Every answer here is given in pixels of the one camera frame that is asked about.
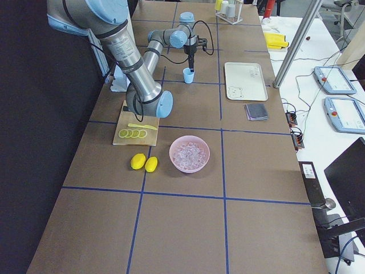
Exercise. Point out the yellow cloth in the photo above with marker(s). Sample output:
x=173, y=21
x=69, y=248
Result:
x=275, y=40

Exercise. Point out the cream bear print tray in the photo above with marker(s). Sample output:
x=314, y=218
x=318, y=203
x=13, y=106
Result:
x=245, y=82

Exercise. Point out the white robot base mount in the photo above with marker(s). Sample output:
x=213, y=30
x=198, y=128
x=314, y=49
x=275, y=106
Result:
x=120, y=81

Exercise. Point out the wooden cutting board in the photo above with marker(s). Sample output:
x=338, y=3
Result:
x=126, y=117

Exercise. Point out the pink bowl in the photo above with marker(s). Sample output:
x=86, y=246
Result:
x=185, y=139

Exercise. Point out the lemon slice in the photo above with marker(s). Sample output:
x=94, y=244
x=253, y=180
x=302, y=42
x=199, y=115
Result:
x=130, y=134
x=135, y=133
x=123, y=133
x=142, y=134

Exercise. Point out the pile of clear ice cubes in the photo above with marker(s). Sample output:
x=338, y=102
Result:
x=189, y=156

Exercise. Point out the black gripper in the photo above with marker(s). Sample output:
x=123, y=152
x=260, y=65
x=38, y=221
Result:
x=190, y=50

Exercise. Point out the whole yellow lemon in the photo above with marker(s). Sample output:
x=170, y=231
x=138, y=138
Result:
x=138, y=161
x=151, y=164

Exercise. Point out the light blue plastic cup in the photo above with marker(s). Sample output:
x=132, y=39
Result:
x=188, y=75

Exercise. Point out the aluminium frame post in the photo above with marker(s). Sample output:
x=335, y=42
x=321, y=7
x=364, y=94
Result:
x=299, y=37

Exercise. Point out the yellow plastic cup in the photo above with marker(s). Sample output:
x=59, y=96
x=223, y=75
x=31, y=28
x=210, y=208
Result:
x=218, y=4

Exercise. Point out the yellow plastic knife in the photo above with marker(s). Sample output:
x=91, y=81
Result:
x=142, y=126

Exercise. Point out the black monitor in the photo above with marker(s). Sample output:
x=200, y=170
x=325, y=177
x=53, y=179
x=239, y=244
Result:
x=345, y=176

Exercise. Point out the grey folded cloth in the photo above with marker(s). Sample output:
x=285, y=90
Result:
x=256, y=111

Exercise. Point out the white plastic cup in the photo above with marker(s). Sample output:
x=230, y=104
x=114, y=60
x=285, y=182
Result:
x=230, y=10

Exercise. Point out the white cup rack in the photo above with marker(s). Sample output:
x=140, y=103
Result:
x=235, y=20

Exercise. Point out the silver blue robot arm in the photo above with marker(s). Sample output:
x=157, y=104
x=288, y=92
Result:
x=108, y=20

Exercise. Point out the blue teach pendant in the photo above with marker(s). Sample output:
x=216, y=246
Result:
x=345, y=115
x=333, y=80

